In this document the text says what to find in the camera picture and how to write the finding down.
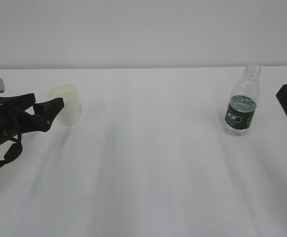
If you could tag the white paper cup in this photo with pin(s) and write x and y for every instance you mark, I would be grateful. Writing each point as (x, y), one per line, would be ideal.
(71, 112)

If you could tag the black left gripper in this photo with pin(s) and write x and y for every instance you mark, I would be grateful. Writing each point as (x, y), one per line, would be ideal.
(15, 119)

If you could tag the clear green-label water bottle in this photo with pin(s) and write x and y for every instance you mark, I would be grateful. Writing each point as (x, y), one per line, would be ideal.
(243, 102)

